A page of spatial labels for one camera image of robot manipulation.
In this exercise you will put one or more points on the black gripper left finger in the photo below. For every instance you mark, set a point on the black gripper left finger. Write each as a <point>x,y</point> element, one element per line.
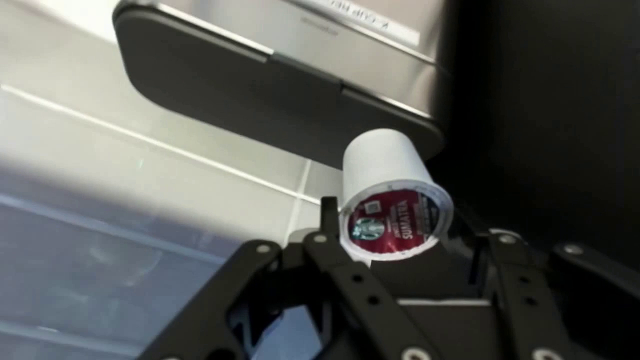
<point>232,312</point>

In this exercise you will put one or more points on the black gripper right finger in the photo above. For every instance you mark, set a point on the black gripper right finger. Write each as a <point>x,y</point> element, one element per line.
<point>572,302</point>

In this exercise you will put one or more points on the white coffee pod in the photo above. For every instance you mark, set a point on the white coffee pod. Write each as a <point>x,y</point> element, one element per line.
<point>391,205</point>

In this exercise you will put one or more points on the black coffee machine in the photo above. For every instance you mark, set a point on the black coffee machine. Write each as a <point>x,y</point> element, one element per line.
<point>545,120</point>

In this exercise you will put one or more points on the stainless steel bin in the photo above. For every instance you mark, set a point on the stainless steel bin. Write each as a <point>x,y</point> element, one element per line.
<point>299,75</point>

